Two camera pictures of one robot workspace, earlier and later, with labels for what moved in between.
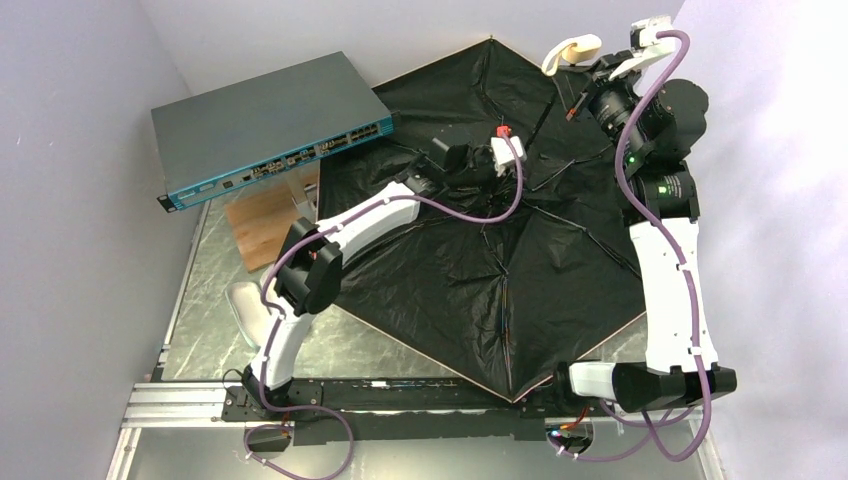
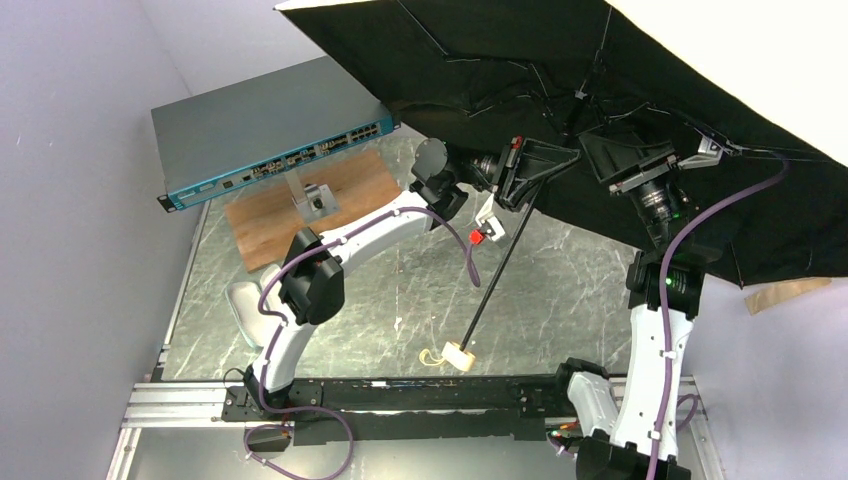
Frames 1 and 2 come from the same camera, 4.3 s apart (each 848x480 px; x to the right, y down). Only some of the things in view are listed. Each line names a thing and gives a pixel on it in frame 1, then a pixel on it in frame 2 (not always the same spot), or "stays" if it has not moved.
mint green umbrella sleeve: [249, 308] stays
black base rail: [419, 411] stays
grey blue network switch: [213, 139] stays
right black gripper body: [597, 80] to [642, 177]
